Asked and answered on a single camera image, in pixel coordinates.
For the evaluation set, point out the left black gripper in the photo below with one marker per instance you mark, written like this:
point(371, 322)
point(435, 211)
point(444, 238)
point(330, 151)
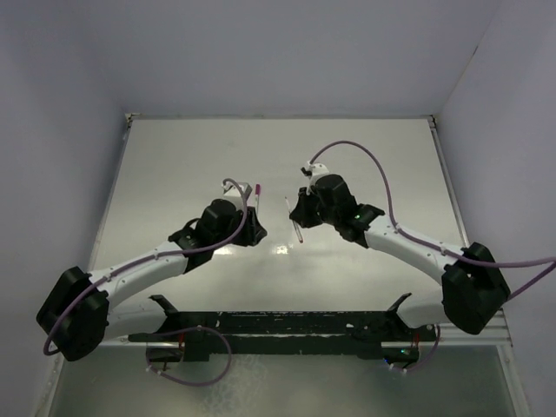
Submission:
point(253, 231)

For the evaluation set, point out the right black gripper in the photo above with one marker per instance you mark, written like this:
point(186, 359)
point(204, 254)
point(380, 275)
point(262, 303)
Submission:
point(301, 213)

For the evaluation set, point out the purple marker pen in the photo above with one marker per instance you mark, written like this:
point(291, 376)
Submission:
point(256, 203)

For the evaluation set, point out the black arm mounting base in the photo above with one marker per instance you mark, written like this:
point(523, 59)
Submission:
point(367, 335)

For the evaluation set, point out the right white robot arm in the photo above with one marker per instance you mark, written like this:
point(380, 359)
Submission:
point(470, 288)

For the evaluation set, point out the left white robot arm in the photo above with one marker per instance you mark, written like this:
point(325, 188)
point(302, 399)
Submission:
point(80, 309)

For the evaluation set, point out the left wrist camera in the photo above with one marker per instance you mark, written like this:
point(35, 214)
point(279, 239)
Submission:
point(236, 193)

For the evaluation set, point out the aluminium frame rail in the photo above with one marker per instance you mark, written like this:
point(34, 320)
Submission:
point(495, 333)

